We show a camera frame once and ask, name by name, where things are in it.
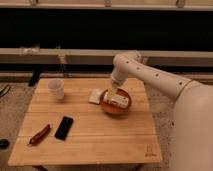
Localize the white sponge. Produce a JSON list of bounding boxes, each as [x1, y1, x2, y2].
[[89, 89, 101, 104]]

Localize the black cable on floor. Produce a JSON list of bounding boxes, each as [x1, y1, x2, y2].
[[0, 83, 12, 99]]

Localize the black object on floor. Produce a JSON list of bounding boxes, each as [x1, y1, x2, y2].
[[0, 139, 10, 149]]

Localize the white box in bowl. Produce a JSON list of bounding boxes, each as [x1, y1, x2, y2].
[[103, 93, 129, 109]]

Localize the black phone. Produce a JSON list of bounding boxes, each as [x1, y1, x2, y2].
[[54, 116, 73, 140]]

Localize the black post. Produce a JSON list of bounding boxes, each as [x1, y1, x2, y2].
[[28, 65, 43, 87]]

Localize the orange bowl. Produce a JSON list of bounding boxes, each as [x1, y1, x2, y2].
[[100, 88, 132, 115]]

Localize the wooden table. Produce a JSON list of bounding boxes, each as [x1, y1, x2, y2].
[[8, 78, 162, 166]]

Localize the red sausage toy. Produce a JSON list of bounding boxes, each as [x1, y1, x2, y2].
[[29, 125, 51, 145]]

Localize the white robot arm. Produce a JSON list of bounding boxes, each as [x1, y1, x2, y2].
[[111, 51, 213, 171]]

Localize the white paper cup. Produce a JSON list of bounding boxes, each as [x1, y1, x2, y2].
[[47, 78, 64, 100]]

